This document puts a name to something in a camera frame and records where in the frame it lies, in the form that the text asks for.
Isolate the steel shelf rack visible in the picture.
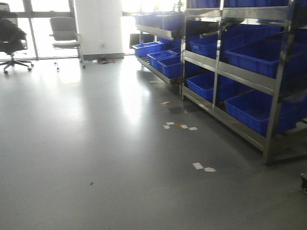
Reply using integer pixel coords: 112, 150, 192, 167
181, 0, 307, 165
132, 0, 185, 87

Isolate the blue bin middle near shelf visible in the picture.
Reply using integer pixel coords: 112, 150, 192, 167
225, 40, 307, 79

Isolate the blue bin shelf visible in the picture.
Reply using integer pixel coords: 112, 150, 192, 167
225, 40, 307, 79
224, 91, 307, 136

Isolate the blue bin bottom near shelf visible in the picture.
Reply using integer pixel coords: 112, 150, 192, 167
224, 91, 307, 136

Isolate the black office chair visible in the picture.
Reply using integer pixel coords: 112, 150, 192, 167
0, 11, 34, 74

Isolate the grey office chair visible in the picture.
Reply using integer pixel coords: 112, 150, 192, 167
49, 16, 86, 69

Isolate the far steel shelf rack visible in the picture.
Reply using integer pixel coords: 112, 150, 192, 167
132, 0, 185, 87

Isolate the near steel shelf rack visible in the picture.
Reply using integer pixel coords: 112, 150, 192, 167
181, 0, 307, 165

